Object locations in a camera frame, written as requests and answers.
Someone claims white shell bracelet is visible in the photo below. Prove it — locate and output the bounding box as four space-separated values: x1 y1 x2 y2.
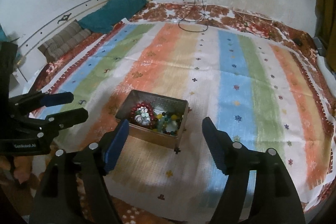
134 107 156 126

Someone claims red bead bracelet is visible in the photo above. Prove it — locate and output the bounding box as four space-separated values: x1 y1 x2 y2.
130 101 158 127

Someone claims yellow black bead bracelet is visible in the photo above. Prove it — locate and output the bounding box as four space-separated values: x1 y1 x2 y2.
154 111 184 136

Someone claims green blue crystal bracelet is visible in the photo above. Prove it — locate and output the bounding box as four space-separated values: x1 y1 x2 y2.
157 112 176 132

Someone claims green jade bangle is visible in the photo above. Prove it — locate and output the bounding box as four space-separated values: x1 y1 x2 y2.
157 118 182 136

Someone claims person's left hand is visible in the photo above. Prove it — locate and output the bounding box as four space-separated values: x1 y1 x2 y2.
1 156 34 184

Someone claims white headboard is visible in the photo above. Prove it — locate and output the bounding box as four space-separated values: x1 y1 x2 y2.
13 0 108 86

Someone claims striped brown cushion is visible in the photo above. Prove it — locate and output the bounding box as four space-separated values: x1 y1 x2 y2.
38 20 92 63

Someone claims striped colourful cloth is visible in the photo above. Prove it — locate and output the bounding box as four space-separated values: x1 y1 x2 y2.
28 21 336 222

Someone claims silver metal tin box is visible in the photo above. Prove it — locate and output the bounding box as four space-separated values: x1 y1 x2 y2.
116 90 189 153

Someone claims teal pillow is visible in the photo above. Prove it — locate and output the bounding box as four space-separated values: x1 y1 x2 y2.
78 0 152 34

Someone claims small black object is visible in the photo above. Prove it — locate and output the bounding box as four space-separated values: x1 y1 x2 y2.
292 38 303 47

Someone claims mustard brown jacket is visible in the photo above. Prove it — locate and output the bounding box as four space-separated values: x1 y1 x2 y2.
315 0 335 71

